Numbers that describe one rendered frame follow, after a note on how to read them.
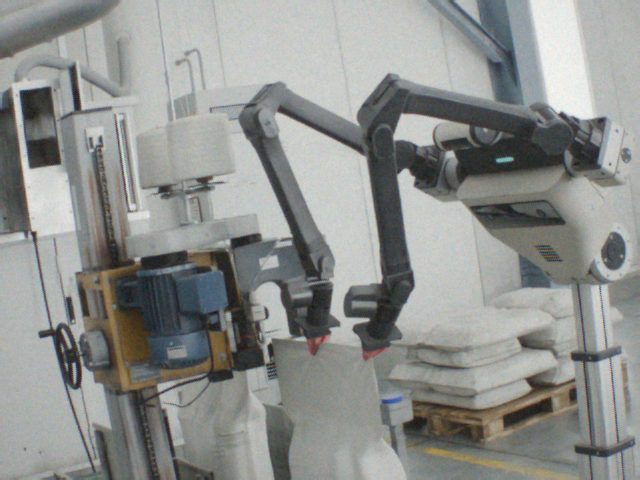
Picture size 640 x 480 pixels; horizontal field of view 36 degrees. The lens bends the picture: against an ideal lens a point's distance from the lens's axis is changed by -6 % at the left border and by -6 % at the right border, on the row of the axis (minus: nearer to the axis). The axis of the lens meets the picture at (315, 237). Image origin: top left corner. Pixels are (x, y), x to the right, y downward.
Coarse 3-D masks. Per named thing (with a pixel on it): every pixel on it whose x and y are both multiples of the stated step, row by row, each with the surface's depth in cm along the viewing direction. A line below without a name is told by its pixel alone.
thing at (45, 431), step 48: (0, 240) 509; (48, 240) 525; (0, 288) 510; (48, 288) 524; (0, 336) 509; (0, 384) 508; (48, 384) 522; (96, 384) 535; (0, 432) 507; (48, 432) 520
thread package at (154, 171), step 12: (144, 132) 278; (156, 132) 276; (144, 144) 277; (156, 144) 276; (144, 156) 277; (156, 156) 276; (168, 156) 277; (144, 168) 278; (156, 168) 276; (168, 168) 276; (144, 180) 278; (156, 180) 276; (168, 180) 276
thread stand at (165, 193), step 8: (160, 8) 269; (160, 16) 269; (160, 24) 269; (168, 72) 270; (168, 80) 270; (168, 88) 270; (184, 184) 271; (208, 184) 256; (216, 184) 256; (160, 192) 280; (168, 192) 278; (176, 192) 276; (184, 192) 271; (192, 192) 267; (200, 192) 263; (208, 192) 261; (184, 200) 271; (184, 224) 270; (192, 224) 270
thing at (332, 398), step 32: (288, 352) 275; (320, 352) 260; (352, 352) 245; (288, 384) 278; (320, 384) 263; (352, 384) 248; (288, 416) 279; (320, 416) 265; (352, 416) 250; (320, 448) 256; (352, 448) 247; (384, 448) 245
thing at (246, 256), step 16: (272, 240) 283; (288, 240) 286; (240, 256) 278; (256, 256) 280; (272, 256) 283; (288, 256) 285; (240, 272) 278; (256, 272) 280; (272, 272) 283; (288, 272) 285; (304, 272) 288; (256, 288) 280; (240, 320) 279; (288, 320) 292; (240, 336) 281
